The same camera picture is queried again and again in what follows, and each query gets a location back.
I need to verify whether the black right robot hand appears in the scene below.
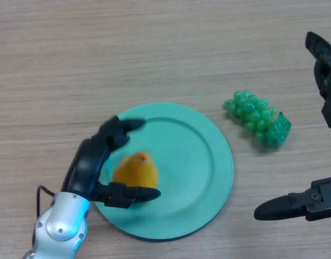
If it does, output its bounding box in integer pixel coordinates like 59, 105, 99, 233
253, 31, 331, 222

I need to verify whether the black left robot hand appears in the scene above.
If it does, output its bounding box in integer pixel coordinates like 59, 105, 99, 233
61, 115, 162, 209

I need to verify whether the yellow pear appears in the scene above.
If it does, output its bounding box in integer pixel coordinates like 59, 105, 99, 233
112, 151, 159, 189

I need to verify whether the green round plate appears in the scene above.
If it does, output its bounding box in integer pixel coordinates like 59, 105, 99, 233
91, 102, 234, 241

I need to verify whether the green grape bunch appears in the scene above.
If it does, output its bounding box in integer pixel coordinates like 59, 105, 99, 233
223, 89, 292, 148

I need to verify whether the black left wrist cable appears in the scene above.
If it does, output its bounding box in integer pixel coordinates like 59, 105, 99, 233
36, 185, 58, 218

